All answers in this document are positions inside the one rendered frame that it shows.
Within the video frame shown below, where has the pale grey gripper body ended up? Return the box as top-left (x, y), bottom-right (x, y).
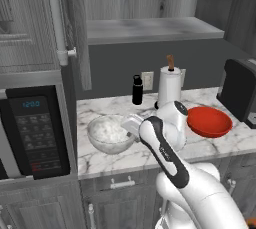
top-left (120, 113), bottom-right (145, 141)

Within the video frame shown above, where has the clear glass bowl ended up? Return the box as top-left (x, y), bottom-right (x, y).
top-left (86, 114), bottom-right (137, 156)

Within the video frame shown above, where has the red bowl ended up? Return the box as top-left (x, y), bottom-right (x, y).
top-left (186, 106), bottom-right (234, 139)

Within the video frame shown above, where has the black bottle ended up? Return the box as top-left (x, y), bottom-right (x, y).
top-left (131, 74), bottom-right (144, 106)

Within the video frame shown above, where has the white paper towel roll holder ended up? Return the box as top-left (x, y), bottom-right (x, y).
top-left (154, 54), bottom-right (184, 110)

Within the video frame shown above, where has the grey drawer front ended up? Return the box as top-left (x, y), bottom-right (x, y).
top-left (79, 168), bottom-right (162, 197)

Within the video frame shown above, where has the grey lower cupboard door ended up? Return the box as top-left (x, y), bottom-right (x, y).
top-left (218, 152), bottom-right (256, 221)
top-left (82, 191), bottom-right (164, 229)

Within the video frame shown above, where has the grey open cupboard shelf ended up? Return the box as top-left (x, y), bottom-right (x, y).
top-left (82, 0), bottom-right (226, 46)

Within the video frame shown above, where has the black microwave oven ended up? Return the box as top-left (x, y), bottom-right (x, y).
top-left (0, 84), bottom-right (78, 181)

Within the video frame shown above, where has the grey wood cupboard door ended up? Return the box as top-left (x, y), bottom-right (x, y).
top-left (61, 0), bottom-right (93, 92)
top-left (195, 0), bottom-right (256, 58)

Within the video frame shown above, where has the black toaster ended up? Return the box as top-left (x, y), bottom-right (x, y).
top-left (216, 58), bottom-right (256, 130)

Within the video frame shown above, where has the grey cabinet below microwave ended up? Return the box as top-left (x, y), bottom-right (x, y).
top-left (0, 178), bottom-right (87, 229)

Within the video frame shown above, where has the grey cupboard above microwave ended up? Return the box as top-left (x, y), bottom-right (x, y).
top-left (0, 0), bottom-right (63, 75)

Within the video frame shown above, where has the orange round object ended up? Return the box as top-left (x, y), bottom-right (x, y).
top-left (246, 217), bottom-right (256, 229)

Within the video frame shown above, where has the white wall outlet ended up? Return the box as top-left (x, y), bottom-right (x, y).
top-left (141, 70), bottom-right (155, 92)
top-left (180, 68), bottom-right (187, 88)

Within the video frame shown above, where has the white drawer handle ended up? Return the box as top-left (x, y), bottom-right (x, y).
top-left (110, 178), bottom-right (136, 190)

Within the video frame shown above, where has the white lower cupboard handle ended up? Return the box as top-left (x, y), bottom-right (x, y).
top-left (227, 178), bottom-right (237, 196)
top-left (87, 203), bottom-right (96, 229)

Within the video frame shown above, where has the white cupboard door handle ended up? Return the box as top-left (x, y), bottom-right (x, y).
top-left (44, 0), bottom-right (78, 67)

